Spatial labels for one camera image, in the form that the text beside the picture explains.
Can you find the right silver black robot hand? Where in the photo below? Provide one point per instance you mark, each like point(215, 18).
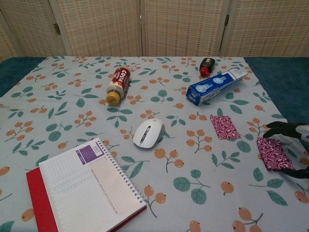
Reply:
point(287, 129)

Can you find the purple patterned card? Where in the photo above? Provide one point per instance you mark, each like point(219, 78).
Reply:
point(225, 128)
point(272, 152)

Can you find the blue toothpaste box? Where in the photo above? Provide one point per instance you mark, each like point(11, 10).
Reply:
point(212, 87)

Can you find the black bottle red cap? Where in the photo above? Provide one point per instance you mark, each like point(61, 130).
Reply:
point(207, 63)

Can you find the floral print tablecloth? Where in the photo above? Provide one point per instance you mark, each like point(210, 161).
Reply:
point(169, 108)

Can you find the brass screen hinge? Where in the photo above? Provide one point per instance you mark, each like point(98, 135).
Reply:
point(227, 20)
point(56, 29)

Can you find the white computer mouse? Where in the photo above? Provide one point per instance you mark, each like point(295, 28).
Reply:
point(147, 133)

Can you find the Costa coffee bottle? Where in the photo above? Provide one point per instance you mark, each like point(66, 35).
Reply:
point(119, 82)

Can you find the spiral notebook red cover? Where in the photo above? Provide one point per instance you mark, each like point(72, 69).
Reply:
point(84, 188)

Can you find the bamboo folding screen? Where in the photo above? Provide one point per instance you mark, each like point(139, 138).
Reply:
point(103, 24)

